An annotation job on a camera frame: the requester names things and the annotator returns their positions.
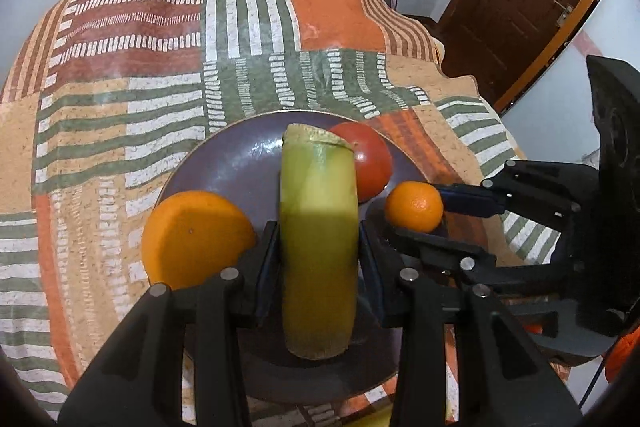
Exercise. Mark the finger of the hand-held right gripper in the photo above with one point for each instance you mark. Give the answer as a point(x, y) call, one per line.
point(467, 201)
point(440, 252)

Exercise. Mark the large orange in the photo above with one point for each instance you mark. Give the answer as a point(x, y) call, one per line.
point(195, 237)

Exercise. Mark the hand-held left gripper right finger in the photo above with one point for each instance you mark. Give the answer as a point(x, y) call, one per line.
point(371, 269)

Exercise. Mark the orange cloth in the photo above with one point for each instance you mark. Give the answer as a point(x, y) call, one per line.
point(622, 349)

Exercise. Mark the striped patchwork blanket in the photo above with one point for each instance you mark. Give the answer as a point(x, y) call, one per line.
point(125, 57)

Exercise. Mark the red tomato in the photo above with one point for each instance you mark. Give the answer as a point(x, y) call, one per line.
point(372, 162)

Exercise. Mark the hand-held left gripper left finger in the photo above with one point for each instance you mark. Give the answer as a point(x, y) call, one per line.
point(266, 274)

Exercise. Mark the small mandarin orange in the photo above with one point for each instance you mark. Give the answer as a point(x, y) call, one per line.
point(412, 207)

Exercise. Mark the dark purple plate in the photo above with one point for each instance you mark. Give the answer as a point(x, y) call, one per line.
point(240, 159)

